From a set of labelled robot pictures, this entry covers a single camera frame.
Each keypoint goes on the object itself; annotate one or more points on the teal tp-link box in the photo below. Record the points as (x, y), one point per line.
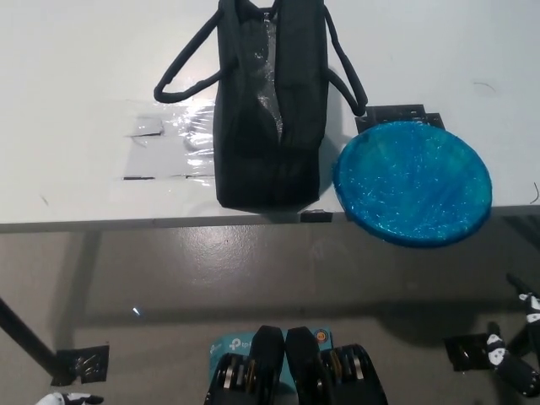
(236, 343)

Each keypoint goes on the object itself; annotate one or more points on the robot right hand white black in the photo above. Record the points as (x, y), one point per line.
(494, 352)

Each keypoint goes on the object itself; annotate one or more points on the blue plastic-wrapped plate stack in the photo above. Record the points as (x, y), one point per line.
(413, 181)

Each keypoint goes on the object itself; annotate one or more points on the robot left black body block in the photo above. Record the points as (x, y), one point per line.
(266, 358)

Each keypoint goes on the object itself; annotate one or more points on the black table leg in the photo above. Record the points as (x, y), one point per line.
(25, 333)

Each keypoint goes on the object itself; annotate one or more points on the clear shiny tape patch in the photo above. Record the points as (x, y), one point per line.
(194, 126)

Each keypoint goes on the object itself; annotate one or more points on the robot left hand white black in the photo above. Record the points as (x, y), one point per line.
(71, 398)

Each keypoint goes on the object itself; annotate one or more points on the black floor tape patch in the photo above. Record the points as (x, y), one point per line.
(80, 365)
(468, 352)

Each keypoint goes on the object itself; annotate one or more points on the large black tape patch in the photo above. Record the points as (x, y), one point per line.
(405, 111)

